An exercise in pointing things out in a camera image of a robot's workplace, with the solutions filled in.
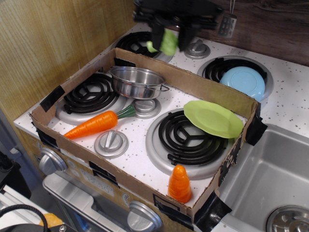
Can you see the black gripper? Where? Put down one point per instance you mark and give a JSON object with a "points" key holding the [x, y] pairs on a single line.
{"points": [[189, 15]]}

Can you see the green toy broccoli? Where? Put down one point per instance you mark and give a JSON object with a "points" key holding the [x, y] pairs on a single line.
{"points": [[168, 45]]}

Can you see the small steel pan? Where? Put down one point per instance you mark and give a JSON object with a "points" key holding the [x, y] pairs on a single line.
{"points": [[137, 83]]}

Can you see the silver stovetop knob back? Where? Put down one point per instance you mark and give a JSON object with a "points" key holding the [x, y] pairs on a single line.
{"points": [[197, 50]]}

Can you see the silver stovetop knob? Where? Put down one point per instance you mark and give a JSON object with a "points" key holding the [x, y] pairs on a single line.
{"points": [[197, 50], [145, 109], [111, 144]]}

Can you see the back right black burner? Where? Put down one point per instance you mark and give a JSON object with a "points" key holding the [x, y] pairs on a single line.
{"points": [[217, 67]]}

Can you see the hanging metal spatula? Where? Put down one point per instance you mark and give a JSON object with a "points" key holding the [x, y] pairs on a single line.
{"points": [[228, 23]]}

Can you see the silver stovetop knob middle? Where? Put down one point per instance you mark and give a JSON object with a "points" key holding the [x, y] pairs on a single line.
{"points": [[145, 109]]}

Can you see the light blue plastic plate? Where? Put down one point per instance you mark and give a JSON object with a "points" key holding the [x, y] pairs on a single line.
{"points": [[245, 80]]}

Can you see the green plastic plate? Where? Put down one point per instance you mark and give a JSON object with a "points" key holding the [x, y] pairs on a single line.
{"points": [[213, 119]]}

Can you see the front left black burner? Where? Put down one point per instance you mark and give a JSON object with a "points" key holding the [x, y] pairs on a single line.
{"points": [[92, 97]]}

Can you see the orange toy carrot with stem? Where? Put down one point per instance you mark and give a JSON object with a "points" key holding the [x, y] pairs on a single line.
{"points": [[100, 123]]}

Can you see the front right black burner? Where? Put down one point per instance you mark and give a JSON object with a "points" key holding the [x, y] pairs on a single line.
{"points": [[173, 140]]}

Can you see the silver stovetop knob front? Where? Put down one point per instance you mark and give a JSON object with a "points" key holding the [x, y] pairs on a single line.
{"points": [[111, 144]]}

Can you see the orange carrot piece upright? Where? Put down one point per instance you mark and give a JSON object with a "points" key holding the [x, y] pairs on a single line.
{"points": [[179, 187]]}

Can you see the cardboard fence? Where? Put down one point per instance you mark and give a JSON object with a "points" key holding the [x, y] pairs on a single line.
{"points": [[132, 176]]}

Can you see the metal sink basin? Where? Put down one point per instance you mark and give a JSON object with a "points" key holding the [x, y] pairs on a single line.
{"points": [[268, 175]]}

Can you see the left oven knob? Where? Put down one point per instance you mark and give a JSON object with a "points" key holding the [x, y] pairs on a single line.
{"points": [[51, 162]]}

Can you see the oven knob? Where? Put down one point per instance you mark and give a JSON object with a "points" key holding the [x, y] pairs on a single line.
{"points": [[51, 162], [141, 218]]}

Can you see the right oven knob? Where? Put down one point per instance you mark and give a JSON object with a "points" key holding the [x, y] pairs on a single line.
{"points": [[141, 218]]}

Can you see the sink drain strainer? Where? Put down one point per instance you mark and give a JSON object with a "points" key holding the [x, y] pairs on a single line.
{"points": [[288, 218]]}

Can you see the orange object bottom left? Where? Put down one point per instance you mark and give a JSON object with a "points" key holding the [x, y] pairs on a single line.
{"points": [[52, 220]]}

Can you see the silver oven door handle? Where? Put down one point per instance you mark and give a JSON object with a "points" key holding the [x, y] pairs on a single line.
{"points": [[87, 210]]}

